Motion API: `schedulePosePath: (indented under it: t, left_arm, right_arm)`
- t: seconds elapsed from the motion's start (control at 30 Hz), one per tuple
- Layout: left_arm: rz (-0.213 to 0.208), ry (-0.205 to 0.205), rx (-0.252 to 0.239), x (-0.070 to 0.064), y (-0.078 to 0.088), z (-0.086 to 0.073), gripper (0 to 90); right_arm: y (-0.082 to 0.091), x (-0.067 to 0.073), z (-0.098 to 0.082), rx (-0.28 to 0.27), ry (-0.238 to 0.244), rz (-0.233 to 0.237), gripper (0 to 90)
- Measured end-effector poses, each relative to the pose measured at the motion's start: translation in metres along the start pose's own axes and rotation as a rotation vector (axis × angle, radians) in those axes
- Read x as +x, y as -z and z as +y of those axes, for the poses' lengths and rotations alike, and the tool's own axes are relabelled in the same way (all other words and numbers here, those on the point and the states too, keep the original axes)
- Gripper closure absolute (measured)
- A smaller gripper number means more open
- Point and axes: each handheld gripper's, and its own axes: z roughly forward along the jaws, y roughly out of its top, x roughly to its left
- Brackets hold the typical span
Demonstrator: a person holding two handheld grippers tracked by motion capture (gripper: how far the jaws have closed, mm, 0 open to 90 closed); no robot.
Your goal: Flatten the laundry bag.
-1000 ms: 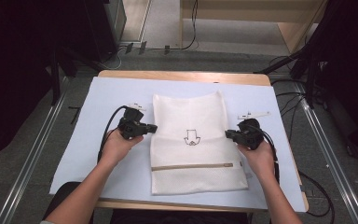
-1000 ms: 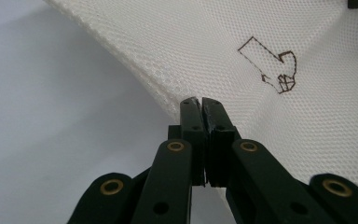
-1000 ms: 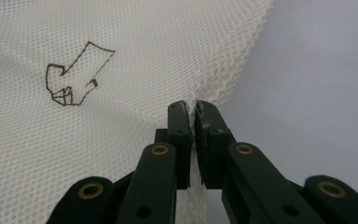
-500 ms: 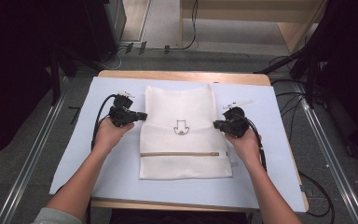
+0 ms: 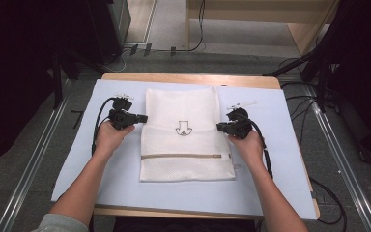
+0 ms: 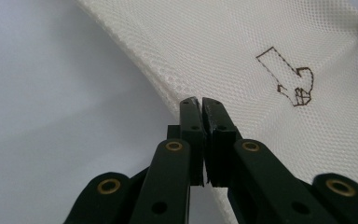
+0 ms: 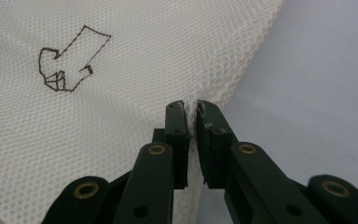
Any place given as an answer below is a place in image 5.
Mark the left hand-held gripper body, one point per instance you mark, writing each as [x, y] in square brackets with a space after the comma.
[120, 117]

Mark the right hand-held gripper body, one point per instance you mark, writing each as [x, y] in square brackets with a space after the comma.
[241, 125]

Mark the white mesh laundry bag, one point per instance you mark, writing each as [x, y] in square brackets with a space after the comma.
[186, 145]

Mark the person's right hand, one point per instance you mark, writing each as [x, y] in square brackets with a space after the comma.
[249, 150]

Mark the person's left hand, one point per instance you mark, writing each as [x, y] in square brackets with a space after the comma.
[109, 141]

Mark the wooden table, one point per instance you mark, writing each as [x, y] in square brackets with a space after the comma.
[238, 80]

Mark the black stand leg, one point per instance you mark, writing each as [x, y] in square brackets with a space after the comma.
[57, 83]

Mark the light blue table mat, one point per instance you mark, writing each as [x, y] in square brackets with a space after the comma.
[180, 196]

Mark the black stand legs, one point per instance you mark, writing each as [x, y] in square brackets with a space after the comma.
[319, 71]

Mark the dark cabinet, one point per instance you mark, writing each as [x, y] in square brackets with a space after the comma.
[120, 19]

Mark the person's dark clothing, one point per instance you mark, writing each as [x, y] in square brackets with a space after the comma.
[180, 225]

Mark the black curtain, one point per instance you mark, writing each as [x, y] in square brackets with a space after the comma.
[364, 64]
[16, 71]

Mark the grey sleeve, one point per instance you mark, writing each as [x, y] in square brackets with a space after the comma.
[61, 224]

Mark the light wooden bench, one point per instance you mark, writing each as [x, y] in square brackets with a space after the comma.
[302, 16]

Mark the metal floor rail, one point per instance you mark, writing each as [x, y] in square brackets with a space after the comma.
[29, 174]
[344, 167]

